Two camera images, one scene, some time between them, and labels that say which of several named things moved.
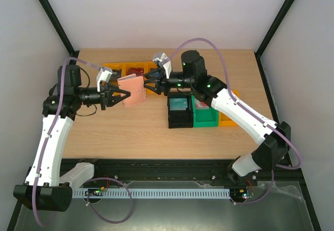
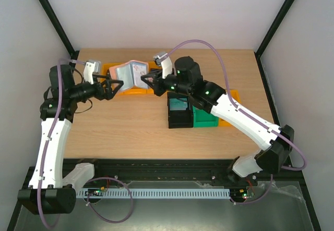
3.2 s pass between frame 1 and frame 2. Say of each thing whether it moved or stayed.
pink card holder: moved
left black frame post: stayed
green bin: stayed
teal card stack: stayed
